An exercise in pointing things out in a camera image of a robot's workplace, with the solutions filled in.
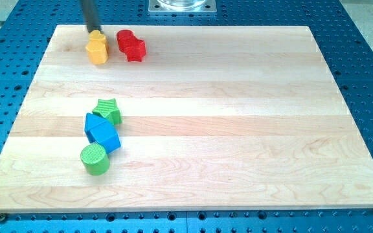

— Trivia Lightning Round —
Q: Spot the green cylinder block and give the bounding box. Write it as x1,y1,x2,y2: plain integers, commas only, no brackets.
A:
80,144,110,175

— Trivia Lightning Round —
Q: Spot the green star block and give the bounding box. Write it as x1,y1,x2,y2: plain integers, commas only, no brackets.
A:
92,98,122,125

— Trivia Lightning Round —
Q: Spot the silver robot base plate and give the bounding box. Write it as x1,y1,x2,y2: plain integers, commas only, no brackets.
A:
148,0,217,14

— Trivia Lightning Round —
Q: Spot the light wooden board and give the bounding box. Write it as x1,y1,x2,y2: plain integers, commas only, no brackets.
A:
0,25,373,213

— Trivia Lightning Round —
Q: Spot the yellow hexagon block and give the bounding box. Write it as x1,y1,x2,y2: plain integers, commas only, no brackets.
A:
85,41,108,65

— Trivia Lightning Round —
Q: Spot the blue perforated table plate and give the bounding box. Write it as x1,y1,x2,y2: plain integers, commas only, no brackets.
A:
0,1,373,232

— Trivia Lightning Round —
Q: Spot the blue cube block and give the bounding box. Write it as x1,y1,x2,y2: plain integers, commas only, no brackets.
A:
89,122,121,153

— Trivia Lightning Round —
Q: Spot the yellow heart block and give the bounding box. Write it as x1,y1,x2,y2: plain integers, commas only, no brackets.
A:
89,30,109,51

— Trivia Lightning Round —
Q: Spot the blue triangle block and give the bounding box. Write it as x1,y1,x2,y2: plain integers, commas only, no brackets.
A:
84,113,108,143

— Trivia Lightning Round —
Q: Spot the red cylinder block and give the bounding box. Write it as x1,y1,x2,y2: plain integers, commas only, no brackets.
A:
116,29,135,52

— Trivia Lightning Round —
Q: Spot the red star block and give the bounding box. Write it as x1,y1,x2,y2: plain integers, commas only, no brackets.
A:
124,38,146,62

